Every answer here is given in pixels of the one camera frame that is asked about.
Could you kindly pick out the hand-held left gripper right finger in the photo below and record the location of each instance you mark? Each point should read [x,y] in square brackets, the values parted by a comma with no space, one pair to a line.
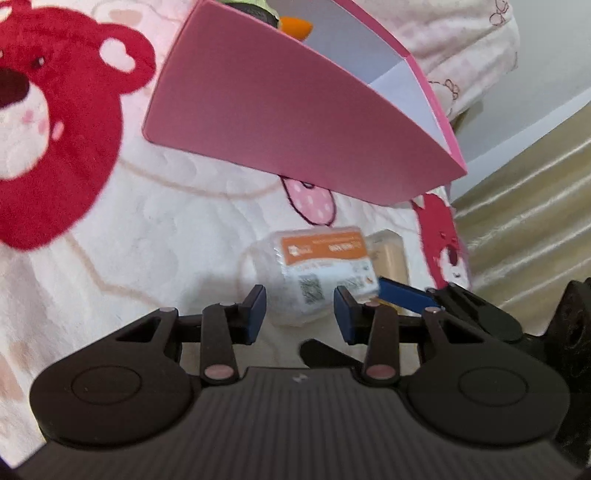
[346,314]

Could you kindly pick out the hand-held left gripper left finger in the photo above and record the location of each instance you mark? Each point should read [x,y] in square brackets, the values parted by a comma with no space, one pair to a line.
[254,314]

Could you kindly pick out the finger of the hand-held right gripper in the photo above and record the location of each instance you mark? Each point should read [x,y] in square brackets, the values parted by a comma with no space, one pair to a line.
[332,355]
[406,295]

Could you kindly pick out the beige rectangular bottle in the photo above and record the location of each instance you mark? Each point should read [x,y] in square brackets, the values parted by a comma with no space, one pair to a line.
[390,254]

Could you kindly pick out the clear pack with orange label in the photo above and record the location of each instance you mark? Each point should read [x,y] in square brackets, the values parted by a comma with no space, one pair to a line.
[295,263]

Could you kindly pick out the pink cardboard box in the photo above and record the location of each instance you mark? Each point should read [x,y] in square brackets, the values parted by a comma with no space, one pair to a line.
[277,115]

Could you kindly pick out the beige satin cloth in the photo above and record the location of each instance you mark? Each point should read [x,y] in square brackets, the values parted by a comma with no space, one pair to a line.
[531,221]

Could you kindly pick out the white blanket with red bears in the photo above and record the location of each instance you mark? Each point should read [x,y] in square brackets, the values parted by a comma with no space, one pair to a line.
[138,207]

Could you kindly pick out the orange toy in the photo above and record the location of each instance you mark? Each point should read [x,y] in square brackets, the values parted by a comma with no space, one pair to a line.
[295,27]

